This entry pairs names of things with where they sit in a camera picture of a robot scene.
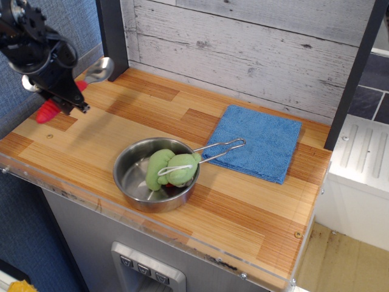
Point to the dark right frame post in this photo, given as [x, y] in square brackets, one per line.
[363, 53]

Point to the red handled metal spatula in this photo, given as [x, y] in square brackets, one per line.
[100, 71]

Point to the steel pot with wire handle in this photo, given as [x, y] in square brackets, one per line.
[130, 168]

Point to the yellow object at corner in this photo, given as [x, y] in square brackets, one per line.
[21, 286]

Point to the dark left frame post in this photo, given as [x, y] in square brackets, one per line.
[113, 35]

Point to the blue folded cloth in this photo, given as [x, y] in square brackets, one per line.
[270, 143]

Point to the dark frame post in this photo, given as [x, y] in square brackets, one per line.
[363, 53]
[113, 35]

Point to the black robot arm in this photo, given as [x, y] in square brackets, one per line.
[21, 22]

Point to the clear acrylic table edge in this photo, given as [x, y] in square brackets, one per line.
[243, 225]

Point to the white toy sink unit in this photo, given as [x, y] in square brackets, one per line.
[354, 198]

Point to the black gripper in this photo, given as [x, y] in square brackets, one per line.
[49, 66]

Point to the silver button panel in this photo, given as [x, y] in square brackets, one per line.
[140, 272]

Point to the green plush toy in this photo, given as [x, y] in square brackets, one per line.
[165, 167]

